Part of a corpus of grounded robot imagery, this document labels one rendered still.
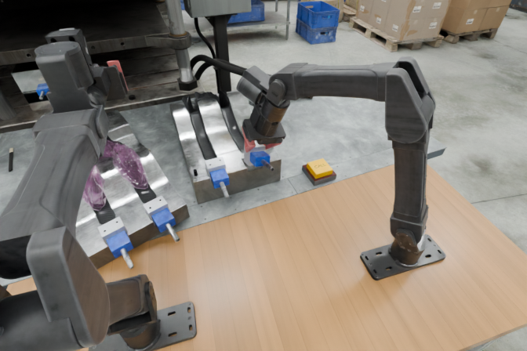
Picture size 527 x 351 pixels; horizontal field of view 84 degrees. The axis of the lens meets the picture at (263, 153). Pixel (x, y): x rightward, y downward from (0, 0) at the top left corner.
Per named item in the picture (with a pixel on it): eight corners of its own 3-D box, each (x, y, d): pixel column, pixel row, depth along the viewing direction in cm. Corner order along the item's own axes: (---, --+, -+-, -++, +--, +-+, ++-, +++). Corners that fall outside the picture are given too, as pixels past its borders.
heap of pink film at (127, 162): (155, 184, 82) (148, 163, 77) (88, 216, 73) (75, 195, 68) (124, 141, 97) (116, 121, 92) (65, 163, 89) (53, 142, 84)
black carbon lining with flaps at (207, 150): (255, 157, 89) (254, 132, 83) (203, 170, 85) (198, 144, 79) (223, 103, 114) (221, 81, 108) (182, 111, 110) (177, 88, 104)
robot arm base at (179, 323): (77, 314, 53) (68, 357, 48) (187, 284, 58) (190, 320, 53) (92, 331, 59) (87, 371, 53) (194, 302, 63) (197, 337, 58)
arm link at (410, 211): (390, 239, 66) (387, 106, 50) (397, 219, 70) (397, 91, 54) (420, 247, 62) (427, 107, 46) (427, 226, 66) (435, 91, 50)
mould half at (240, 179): (280, 180, 91) (281, 146, 83) (198, 204, 84) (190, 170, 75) (232, 105, 127) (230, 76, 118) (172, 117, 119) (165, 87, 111)
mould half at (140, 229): (190, 217, 80) (183, 189, 73) (89, 273, 68) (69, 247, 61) (126, 134, 110) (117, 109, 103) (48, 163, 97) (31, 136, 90)
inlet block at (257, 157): (280, 178, 75) (281, 158, 73) (262, 180, 73) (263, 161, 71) (259, 159, 86) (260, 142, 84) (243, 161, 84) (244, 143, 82)
